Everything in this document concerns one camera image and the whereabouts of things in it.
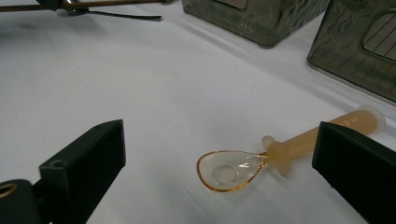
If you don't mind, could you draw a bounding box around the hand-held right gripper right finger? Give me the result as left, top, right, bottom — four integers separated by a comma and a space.
311, 120, 396, 224

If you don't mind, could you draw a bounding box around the amber plastic spoon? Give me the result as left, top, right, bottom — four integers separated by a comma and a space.
195, 105, 388, 193

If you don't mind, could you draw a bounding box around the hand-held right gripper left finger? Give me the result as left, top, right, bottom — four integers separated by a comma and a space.
38, 119, 127, 224

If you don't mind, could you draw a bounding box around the white table sheet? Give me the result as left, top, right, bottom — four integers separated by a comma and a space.
0, 0, 396, 224

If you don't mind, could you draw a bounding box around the translucent brown plastic bin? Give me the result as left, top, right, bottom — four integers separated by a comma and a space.
305, 0, 396, 104
181, 0, 332, 49

